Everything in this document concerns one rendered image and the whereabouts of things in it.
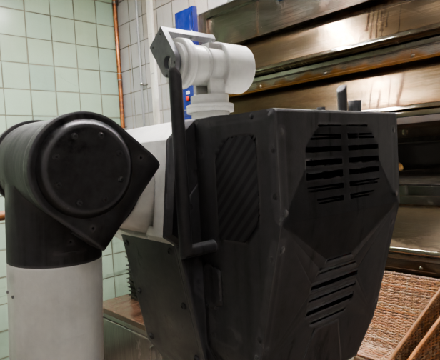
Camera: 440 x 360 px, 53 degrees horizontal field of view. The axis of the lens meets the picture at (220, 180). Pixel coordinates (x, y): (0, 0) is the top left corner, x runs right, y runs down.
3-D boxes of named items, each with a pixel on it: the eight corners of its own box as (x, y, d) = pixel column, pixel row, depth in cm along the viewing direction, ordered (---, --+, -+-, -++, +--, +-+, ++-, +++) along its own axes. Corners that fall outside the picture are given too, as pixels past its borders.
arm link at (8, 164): (129, 263, 42) (128, 118, 41) (29, 281, 36) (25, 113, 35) (82, 243, 51) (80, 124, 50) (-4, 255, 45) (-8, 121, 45)
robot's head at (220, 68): (258, 106, 60) (254, 41, 60) (198, 104, 54) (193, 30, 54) (226, 112, 65) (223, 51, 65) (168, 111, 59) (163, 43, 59)
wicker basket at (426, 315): (317, 320, 197) (314, 258, 195) (453, 356, 156) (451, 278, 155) (242, 359, 163) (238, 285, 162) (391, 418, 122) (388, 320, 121)
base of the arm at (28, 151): (150, 261, 41) (181, 144, 43) (6, 235, 33) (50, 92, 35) (86, 237, 53) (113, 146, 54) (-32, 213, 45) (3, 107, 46)
